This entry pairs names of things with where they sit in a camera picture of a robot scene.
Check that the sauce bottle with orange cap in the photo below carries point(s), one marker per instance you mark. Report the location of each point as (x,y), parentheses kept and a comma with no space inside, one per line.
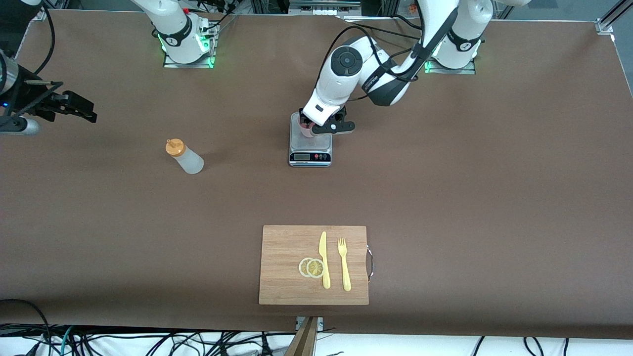
(190,162)

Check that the yellow plastic fork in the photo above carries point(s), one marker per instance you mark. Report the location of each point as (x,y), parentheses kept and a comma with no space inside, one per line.
(345,272)

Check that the wooden cutting board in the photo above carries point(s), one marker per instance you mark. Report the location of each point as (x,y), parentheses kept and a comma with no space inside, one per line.
(284,247)

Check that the brown table cover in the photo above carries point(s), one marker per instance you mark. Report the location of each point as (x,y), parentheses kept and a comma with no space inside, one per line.
(148,247)

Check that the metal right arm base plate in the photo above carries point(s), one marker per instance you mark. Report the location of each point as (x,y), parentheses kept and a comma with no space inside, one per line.
(210,60)

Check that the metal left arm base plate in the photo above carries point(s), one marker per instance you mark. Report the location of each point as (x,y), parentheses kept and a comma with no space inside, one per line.
(472,70)

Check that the small metal table bracket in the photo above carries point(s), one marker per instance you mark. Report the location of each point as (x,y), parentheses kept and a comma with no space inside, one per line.
(319,322)

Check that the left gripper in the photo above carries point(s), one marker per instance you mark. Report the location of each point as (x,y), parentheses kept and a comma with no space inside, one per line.
(304,120)

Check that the aluminium corner bracket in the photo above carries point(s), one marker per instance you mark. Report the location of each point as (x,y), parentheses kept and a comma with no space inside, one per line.
(604,26)
(40,14)

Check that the lemon slice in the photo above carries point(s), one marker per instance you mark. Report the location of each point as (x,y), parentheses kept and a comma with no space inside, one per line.
(315,268)
(301,267)

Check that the pink plastic cup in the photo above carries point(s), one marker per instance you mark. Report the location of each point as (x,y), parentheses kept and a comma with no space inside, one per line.
(305,132)

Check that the wooden post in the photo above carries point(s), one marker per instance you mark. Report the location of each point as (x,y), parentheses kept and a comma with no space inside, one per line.
(304,341)

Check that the silver digital kitchen scale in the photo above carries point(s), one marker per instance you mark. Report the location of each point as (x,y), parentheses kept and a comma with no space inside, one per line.
(311,157)

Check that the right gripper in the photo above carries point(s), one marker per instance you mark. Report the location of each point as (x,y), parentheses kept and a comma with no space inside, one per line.
(30,97)

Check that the white power strip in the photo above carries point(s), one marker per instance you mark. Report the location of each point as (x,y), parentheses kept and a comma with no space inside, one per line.
(324,9)

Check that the yellow plastic knife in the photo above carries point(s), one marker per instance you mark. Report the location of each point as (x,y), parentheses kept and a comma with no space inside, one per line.
(325,267)

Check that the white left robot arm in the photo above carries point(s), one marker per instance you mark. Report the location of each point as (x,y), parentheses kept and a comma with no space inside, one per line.
(336,84)

